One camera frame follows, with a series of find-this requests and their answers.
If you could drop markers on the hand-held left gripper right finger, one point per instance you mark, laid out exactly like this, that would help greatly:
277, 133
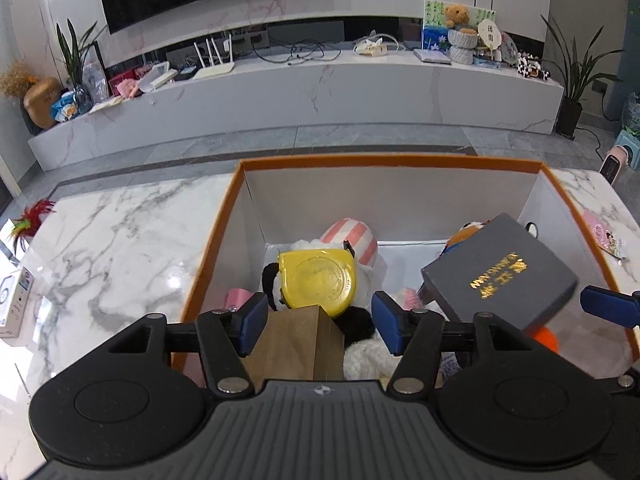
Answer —
386, 322

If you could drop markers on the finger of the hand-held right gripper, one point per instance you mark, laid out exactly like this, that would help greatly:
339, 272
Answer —
605, 305
627, 384

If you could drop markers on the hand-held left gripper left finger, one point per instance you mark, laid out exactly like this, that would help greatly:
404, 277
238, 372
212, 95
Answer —
252, 322

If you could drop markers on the pink case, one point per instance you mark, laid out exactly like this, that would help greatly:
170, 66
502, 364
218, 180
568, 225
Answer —
237, 300

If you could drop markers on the white pink crochet bunny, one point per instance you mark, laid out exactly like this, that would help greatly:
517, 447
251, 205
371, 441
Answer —
365, 360

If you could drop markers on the brown cardboard box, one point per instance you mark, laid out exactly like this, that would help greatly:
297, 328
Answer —
290, 345

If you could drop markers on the orange crochet ball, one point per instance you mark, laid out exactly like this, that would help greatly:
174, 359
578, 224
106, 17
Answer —
545, 339

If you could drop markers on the yellow tape measure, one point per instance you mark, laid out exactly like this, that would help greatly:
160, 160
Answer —
317, 280

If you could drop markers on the panda plush with striped hat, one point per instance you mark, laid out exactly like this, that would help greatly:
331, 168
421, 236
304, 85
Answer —
350, 235

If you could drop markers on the dark grey gift box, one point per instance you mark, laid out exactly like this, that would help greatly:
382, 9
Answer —
500, 270

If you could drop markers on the orange cardboard box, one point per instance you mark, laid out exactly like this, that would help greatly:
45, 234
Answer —
400, 200

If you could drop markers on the pink card packet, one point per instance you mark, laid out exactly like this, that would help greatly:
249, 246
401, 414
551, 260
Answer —
602, 232

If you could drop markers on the pink heater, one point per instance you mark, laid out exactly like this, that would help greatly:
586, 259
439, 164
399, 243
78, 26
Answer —
615, 165

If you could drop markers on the green stool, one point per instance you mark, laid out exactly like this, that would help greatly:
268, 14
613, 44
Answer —
630, 150

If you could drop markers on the white marble cabinet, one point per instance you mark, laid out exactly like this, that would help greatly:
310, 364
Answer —
300, 105

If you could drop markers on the potted plant in black pot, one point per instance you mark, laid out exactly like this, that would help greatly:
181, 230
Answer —
575, 80

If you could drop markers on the white carton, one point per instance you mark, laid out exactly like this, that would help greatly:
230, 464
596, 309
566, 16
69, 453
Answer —
15, 305

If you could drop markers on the cow figurines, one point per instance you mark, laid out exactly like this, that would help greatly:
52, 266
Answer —
534, 66

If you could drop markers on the white router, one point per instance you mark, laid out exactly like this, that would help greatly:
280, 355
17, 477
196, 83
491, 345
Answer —
215, 70

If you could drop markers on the white laptop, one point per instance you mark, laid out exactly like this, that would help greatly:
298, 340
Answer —
431, 56

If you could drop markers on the decorated plate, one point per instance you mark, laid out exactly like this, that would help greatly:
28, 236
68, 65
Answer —
510, 50

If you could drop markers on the pink box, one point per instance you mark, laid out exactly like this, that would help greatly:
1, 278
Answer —
124, 82

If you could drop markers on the white device with tubing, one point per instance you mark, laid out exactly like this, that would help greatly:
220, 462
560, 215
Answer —
372, 49

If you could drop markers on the blue snack packets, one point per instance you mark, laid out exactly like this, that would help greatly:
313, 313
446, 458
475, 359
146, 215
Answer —
65, 107

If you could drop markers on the round white fan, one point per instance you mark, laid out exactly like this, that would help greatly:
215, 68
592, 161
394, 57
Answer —
490, 34

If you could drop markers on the green blue painting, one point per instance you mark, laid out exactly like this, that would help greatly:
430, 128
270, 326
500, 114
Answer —
434, 25

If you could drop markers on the gold vase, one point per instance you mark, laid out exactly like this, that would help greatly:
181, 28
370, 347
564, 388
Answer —
42, 105

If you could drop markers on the green plant in glass vase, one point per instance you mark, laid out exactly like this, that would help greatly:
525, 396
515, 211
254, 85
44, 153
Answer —
75, 60

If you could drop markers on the dried flowers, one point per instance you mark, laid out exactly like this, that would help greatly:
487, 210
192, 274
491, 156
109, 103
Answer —
17, 80

